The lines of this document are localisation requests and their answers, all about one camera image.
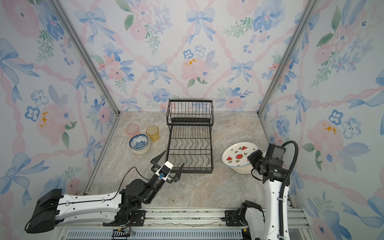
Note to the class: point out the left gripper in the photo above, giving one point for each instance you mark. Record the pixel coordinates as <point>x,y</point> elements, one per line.
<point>155,161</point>

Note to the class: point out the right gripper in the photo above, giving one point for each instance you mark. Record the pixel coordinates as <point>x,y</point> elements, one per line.
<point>254,156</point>

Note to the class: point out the cream plate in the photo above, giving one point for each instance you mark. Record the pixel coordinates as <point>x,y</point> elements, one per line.
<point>243,169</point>

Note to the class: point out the white floral plate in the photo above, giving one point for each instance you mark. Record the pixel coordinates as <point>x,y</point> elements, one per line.
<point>236,156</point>

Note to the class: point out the white blue floral bowl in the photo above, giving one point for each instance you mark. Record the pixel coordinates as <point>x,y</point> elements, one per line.
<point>139,142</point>

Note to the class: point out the yellow glass cup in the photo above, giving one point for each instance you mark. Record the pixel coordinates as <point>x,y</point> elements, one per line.
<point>153,133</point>

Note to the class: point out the pink glass cup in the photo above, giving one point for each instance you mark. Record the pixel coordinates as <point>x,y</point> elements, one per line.
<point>132,130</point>

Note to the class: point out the black wire dish rack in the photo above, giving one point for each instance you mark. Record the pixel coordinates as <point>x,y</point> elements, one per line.
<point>190,147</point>

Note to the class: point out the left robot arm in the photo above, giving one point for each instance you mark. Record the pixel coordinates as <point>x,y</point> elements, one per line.
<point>112,209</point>

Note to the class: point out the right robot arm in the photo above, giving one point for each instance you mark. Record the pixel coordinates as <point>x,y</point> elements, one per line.
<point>270,223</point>

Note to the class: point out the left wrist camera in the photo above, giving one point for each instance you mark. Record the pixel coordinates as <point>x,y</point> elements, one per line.
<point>164,171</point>

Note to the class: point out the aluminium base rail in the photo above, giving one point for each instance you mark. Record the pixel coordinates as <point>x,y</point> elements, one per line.
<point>164,224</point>

